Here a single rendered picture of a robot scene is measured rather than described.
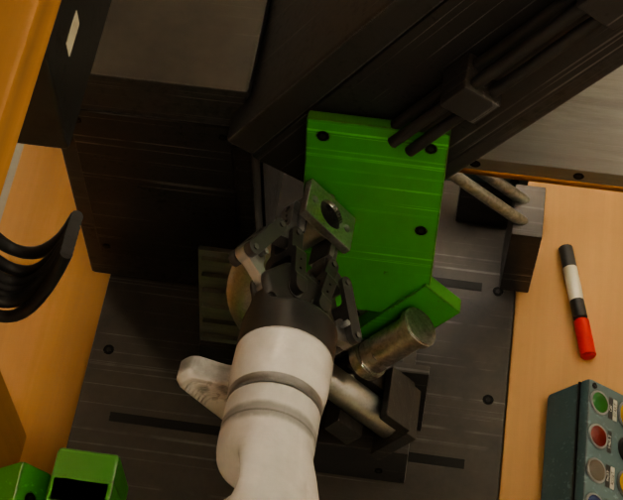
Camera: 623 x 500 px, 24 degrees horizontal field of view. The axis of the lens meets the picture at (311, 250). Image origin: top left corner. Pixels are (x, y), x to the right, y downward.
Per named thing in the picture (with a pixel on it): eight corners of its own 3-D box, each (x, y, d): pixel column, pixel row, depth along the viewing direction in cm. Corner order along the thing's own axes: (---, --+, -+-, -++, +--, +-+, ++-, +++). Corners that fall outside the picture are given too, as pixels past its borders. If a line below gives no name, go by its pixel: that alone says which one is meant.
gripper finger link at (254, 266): (276, 293, 110) (291, 285, 112) (246, 240, 110) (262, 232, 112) (254, 306, 111) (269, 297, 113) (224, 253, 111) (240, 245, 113)
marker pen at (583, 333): (557, 251, 152) (559, 243, 151) (571, 250, 152) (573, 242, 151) (579, 361, 145) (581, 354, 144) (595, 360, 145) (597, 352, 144)
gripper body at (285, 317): (356, 379, 108) (370, 291, 115) (280, 314, 104) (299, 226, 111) (285, 415, 112) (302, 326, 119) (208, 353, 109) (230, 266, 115)
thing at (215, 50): (307, 69, 165) (306, -159, 136) (264, 299, 149) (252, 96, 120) (149, 51, 166) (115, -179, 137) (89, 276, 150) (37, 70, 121)
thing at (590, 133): (639, 61, 140) (646, 40, 137) (634, 197, 132) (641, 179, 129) (243, 15, 143) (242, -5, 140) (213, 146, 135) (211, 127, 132)
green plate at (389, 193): (433, 255, 134) (456, 73, 120) (426, 319, 128) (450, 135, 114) (311, 241, 135) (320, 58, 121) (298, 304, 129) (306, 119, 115)
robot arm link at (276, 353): (174, 362, 111) (156, 425, 106) (279, 305, 105) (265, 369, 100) (255, 427, 115) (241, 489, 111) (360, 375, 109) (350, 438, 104)
